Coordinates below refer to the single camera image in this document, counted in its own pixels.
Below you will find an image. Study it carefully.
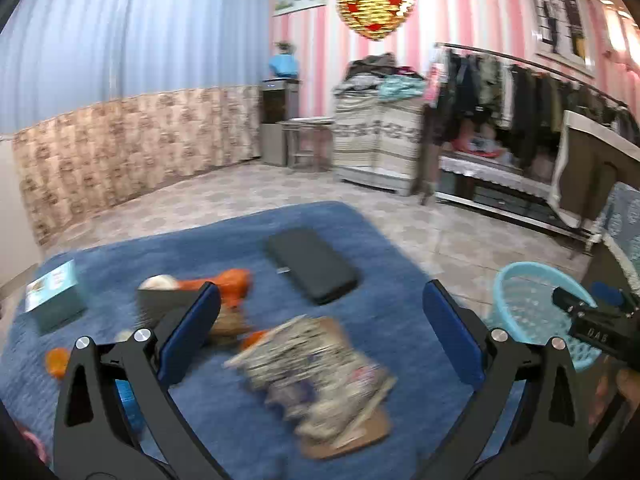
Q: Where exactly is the patterned cloth covered cabinet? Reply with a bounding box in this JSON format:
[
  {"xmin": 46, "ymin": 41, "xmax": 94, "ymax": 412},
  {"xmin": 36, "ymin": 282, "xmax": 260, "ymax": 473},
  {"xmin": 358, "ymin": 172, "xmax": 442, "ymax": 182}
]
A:
[{"xmin": 332, "ymin": 91, "xmax": 427, "ymax": 197}]

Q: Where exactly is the blue covered water bottle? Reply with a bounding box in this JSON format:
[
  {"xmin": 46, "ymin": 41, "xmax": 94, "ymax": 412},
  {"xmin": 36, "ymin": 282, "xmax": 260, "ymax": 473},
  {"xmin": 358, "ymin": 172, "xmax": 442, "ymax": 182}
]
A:
[{"xmin": 268, "ymin": 52, "xmax": 300, "ymax": 80}]

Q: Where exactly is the white lace cloth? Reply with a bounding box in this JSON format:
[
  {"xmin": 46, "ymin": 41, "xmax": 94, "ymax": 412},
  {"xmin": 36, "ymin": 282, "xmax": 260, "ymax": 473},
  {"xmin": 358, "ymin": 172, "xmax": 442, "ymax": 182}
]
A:
[{"xmin": 439, "ymin": 153, "xmax": 555, "ymax": 201}]

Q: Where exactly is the black zip case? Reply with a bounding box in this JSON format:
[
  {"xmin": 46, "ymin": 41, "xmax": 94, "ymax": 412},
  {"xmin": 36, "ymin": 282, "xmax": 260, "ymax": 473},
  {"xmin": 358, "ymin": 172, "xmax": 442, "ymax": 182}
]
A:
[{"xmin": 264, "ymin": 226, "xmax": 360, "ymax": 306}]

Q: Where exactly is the grey water dispenser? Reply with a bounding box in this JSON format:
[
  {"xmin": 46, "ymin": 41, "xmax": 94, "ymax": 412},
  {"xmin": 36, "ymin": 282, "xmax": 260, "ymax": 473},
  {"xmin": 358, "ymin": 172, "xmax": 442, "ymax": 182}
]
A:
[{"xmin": 260, "ymin": 78, "xmax": 301, "ymax": 167}]

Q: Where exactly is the mandarin orange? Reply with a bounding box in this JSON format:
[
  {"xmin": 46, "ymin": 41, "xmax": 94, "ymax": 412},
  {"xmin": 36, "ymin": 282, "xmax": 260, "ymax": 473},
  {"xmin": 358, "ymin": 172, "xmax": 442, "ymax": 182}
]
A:
[{"xmin": 45, "ymin": 347, "xmax": 72, "ymax": 378}]

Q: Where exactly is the white-trimmed brown panel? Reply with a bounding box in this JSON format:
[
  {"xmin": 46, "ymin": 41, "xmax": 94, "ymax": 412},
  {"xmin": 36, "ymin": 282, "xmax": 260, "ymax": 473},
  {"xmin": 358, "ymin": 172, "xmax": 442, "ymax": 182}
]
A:
[{"xmin": 547, "ymin": 110, "xmax": 640, "ymax": 233}]

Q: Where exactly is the framed wall poster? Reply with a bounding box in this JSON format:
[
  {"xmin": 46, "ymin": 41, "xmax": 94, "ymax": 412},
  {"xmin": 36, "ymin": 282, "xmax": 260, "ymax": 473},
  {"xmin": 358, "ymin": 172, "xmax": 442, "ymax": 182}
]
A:
[{"xmin": 527, "ymin": 0, "xmax": 599, "ymax": 79}]

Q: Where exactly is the teal cardboard box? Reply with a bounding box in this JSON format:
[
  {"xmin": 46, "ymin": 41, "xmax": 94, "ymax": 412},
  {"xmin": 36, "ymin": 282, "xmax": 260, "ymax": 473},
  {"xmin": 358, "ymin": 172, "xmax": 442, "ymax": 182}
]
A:
[{"xmin": 24, "ymin": 259, "xmax": 87, "ymax": 335}]

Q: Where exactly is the brown cloth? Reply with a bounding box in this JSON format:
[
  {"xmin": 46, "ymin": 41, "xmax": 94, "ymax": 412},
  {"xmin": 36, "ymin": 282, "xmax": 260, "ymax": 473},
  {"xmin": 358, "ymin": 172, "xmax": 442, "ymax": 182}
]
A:
[{"xmin": 207, "ymin": 304, "xmax": 252, "ymax": 347}]

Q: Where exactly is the teal folded garment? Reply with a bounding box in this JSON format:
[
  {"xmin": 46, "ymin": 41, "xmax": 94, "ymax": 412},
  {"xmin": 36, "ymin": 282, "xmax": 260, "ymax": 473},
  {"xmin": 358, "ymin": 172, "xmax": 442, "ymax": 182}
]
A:
[{"xmin": 377, "ymin": 76, "xmax": 427, "ymax": 102}]

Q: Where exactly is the pile of dark clothes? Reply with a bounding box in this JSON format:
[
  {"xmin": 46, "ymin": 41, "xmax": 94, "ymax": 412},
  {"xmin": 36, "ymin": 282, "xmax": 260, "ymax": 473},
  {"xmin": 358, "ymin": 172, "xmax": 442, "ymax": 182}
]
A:
[{"xmin": 334, "ymin": 52, "xmax": 426, "ymax": 95}]

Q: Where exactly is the blue knitted blanket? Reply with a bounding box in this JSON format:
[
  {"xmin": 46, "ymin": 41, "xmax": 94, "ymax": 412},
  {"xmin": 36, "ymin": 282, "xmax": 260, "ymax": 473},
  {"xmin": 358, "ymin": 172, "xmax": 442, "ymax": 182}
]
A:
[{"xmin": 0, "ymin": 201, "xmax": 526, "ymax": 480}]

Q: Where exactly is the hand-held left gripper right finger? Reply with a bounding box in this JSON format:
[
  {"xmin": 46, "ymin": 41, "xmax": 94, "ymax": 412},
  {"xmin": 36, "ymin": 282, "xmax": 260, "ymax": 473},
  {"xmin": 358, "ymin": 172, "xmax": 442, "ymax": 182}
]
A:
[{"xmin": 415, "ymin": 280, "xmax": 621, "ymax": 480}]

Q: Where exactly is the pink item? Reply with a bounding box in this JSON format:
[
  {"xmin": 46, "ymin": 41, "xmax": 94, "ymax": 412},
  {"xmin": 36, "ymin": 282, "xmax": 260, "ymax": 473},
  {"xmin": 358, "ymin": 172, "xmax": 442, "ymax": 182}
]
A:
[{"xmin": 14, "ymin": 421, "xmax": 50, "ymax": 465}]

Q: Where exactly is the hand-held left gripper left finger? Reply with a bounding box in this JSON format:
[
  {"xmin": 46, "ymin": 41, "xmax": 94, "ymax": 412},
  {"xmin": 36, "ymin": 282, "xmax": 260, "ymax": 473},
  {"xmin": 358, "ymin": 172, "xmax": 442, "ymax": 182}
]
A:
[{"xmin": 52, "ymin": 281, "xmax": 236, "ymax": 480}]

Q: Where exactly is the red package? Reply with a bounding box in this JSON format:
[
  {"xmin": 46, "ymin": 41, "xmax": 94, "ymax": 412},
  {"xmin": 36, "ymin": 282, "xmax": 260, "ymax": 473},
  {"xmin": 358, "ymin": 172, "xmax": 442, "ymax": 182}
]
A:
[{"xmin": 452, "ymin": 129, "xmax": 507, "ymax": 159}]

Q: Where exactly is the white round container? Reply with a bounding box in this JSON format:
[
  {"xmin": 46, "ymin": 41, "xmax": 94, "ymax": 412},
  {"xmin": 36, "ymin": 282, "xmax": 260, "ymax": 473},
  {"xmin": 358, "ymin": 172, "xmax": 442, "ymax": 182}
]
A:
[{"xmin": 138, "ymin": 273, "xmax": 179, "ymax": 292}]

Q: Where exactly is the small metal side table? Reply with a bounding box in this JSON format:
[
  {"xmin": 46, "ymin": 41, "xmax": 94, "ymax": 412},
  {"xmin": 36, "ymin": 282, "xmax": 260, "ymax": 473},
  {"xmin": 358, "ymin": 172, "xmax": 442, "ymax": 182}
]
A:
[{"xmin": 277, "ymin": 116, "xmax": 335, "ymax": 173}]

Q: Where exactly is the row of hanging clothes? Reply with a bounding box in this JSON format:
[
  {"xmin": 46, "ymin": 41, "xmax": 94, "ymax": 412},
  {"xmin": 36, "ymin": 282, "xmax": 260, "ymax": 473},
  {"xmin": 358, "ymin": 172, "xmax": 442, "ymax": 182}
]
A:
[{"xmin": 432, "ymin": 50, "xmax": 640, "ymax": 171}]

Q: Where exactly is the blue floral curtain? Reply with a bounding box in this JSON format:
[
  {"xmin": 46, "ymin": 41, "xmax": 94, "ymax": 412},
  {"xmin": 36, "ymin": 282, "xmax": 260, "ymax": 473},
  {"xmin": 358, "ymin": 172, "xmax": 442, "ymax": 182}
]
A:
[{"xmin": 0, "ymin": 0, "xmax": 275, "ymax": 247}]

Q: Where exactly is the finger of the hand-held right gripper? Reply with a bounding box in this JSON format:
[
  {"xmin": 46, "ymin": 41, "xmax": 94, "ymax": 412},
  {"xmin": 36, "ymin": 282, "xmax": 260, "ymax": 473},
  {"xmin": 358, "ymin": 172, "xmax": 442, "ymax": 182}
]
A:
[
  {"xmin": 552, "ymin": 287, "xmax": 598, "ymax": 318},
  {"xmin": 590, "ymin": 281, "xmax": 627, "ymax": 309}
]

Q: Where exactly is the metal clothes rack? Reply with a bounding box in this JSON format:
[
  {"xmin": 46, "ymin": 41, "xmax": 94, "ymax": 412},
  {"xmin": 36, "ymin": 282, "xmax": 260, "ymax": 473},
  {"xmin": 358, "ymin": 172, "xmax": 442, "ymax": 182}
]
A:
[{"xmin": 420, "ymin": 42, "xmax": 632, "ymax": 207}]

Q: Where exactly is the light blue plastic basket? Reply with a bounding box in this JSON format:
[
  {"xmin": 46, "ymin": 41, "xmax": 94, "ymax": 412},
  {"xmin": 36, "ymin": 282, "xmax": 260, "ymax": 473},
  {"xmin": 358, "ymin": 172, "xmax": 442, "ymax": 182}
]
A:
[{"xmin": 484, "ymin": 261, "xmax": 604, "ymax": 373}]

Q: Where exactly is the teal patterned cloth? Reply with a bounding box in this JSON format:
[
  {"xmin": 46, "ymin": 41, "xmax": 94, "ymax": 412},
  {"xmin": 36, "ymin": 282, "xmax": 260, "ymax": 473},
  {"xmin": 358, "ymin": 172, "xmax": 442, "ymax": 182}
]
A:
[{"xmin": 594, "ymin": 182, "xmax": 640, "ymax": 283}]

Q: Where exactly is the person's right hand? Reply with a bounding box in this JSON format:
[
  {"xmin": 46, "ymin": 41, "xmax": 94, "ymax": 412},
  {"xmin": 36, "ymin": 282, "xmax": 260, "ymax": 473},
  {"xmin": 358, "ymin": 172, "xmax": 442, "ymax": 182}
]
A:
[{"xmin": 597, "ymin": 367, "xmax": 640, "ymax": 428}]

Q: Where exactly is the pink hanging bag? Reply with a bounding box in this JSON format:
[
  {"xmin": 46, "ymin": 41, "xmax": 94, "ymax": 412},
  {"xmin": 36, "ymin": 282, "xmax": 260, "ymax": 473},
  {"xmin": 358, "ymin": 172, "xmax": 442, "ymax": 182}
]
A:
[{"xmin": 425, "ymin": 62, "xmax": 447, "ymax": 107}]

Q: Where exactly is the red gold heart decoration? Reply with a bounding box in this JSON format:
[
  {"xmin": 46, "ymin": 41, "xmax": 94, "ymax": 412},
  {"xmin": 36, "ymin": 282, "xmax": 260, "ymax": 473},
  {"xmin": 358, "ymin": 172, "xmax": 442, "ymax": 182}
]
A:
[{"xmin": 336, "ymin": 0, "xmax": 416, "ymax": 42}]

